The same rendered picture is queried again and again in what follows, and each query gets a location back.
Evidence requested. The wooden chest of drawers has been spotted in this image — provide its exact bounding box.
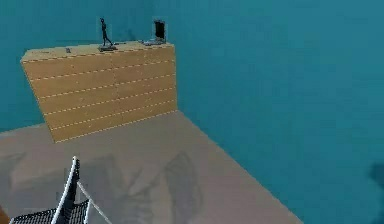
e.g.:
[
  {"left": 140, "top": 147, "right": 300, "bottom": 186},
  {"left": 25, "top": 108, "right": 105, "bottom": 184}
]
[{"left": 20, "top": 40, "right": 179, "bottom": 144}]

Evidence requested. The black figure statue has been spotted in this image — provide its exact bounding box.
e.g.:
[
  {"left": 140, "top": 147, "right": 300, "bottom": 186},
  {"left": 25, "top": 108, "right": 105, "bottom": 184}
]
[{"left": 97, "top": 17, "right": 118, "bottom": 53}]

